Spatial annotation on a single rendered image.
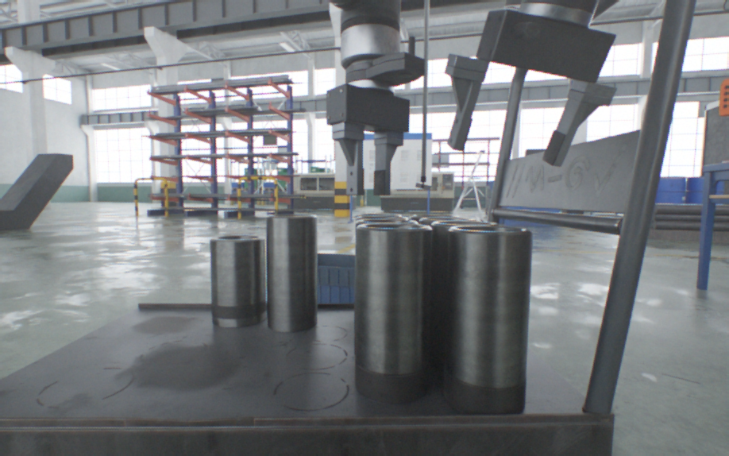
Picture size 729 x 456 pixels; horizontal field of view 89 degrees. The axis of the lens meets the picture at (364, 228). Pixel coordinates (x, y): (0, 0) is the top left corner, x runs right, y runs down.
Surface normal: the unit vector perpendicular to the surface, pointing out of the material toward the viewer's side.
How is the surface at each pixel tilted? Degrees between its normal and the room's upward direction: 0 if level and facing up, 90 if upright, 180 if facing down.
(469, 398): 90
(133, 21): 90
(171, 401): 0
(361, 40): 90
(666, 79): 85
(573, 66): 114
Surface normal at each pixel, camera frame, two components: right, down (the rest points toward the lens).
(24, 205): 0.97, 0.03
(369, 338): -0.64, 0.06
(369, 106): 0.65, 0.07
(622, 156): -0.99, -0.14
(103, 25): -0.26, 0.08
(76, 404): 0.01, -1.00
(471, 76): 0.09, 0.47
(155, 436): 0.03, 0.08
